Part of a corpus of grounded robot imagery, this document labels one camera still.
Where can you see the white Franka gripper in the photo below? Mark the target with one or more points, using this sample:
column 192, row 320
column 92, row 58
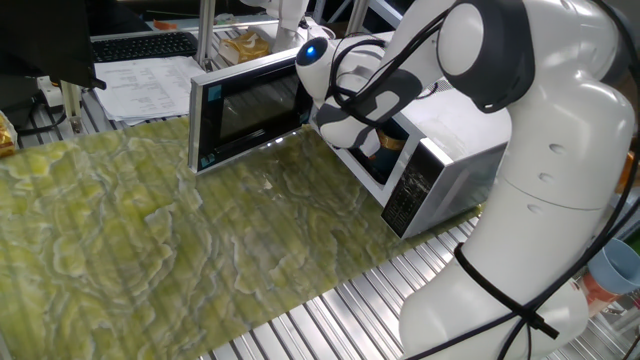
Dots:
column 371, row 146

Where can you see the black glass microwave door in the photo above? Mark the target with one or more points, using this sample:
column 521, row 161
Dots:
column 250, row 105

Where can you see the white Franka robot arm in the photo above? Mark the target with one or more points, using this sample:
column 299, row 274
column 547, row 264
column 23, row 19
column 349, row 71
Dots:
column 550, row 200

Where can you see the silver microwave oven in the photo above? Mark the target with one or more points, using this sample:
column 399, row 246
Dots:
column 450, row 130

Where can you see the clear glass cup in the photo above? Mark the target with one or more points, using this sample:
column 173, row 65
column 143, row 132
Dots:
column 320, row 31

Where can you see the white printed paper stack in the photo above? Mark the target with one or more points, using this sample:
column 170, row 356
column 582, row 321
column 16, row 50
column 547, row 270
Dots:
column 145, row 87

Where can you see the small orange object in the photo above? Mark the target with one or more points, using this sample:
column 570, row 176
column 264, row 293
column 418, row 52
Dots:
column 165, row 24

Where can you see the black keyboard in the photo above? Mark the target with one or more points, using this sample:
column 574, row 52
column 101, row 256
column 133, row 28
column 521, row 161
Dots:
column 145, row 46

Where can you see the orange paper cup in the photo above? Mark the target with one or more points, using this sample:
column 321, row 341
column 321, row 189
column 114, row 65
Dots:
column 595, row 300

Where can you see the green marble pattern mat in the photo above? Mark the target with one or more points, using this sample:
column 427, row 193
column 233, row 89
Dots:
column 125, row 275

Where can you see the light blue plastic cup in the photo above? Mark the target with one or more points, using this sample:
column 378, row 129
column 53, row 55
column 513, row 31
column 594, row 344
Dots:
column 620, row 270

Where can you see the white power strip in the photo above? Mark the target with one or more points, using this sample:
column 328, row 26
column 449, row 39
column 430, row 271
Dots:
column 49, row 90

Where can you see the black monitor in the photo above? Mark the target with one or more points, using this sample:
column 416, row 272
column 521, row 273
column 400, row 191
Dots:
column 45, row 40

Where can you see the golden snack bag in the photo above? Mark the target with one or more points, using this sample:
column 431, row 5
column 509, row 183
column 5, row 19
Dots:
column 6, row 137

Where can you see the aluminium frame post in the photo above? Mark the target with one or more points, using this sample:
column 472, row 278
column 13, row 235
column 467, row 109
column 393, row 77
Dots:
column 357, row 17
column 206, row 30

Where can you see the short aluminium post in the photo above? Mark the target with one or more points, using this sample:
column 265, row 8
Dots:
column 71, row 105

